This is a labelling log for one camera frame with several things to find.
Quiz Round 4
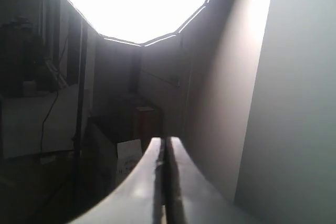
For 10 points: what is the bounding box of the black hanging power cable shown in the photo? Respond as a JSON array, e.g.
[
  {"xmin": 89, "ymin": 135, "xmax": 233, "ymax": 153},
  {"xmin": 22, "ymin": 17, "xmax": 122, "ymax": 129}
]
[{"xmin": 39, "ymin": 37, "xmax": 69, "ymax": 156}]

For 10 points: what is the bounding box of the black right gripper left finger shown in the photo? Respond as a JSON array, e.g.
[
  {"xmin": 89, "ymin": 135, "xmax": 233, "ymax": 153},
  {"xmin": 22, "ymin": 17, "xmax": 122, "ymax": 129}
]
[{"xmin": 72, "ymin": 137, "xmax": 165, "ymax": 224}]

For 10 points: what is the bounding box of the black light stand pole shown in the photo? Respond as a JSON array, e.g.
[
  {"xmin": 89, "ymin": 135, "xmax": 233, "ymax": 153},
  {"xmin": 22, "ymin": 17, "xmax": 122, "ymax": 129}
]
[{"xmin": 72, "ymin": 20, "xmax": 88, "ymax": 205}]

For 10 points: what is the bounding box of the white cardboard box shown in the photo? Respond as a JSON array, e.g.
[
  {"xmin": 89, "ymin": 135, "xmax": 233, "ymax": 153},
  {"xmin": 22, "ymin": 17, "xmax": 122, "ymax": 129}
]
[{"xmin": 115, "ymin": 139, "xmax": 142, "ymax": 185}]

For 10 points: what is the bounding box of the brown wooden cabinet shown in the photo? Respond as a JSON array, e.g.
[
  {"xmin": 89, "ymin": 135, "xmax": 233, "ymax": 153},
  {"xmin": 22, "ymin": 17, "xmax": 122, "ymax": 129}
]
[{"xmin": 135, "ymin": 105, "xmax": 163, "ymax": 145}]

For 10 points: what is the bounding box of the bright octagonal softbox light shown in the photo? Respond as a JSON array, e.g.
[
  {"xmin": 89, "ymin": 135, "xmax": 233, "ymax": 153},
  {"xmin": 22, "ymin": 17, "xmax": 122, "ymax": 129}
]
[{"xmin": 68, "ymin": 0, "xmax": 210, "ymax": 47}]

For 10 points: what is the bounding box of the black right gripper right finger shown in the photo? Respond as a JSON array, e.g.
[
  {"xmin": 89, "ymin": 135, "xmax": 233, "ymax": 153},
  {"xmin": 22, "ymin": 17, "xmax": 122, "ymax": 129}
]
[{"xmin": 165, "ymin": 137, "xmax": 260, "ymax": 224}]

